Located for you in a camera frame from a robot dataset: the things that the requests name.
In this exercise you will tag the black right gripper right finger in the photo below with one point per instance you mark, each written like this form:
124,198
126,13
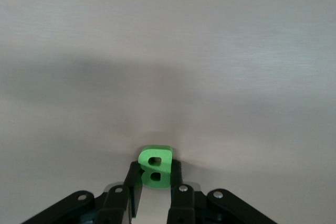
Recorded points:
183,208

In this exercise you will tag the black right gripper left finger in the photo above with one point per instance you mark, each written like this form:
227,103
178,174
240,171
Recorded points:
113,208

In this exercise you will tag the green letter B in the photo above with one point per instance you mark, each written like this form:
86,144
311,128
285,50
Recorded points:
164,174

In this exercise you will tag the brown table cover sheet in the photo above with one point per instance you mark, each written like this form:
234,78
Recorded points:
157,24

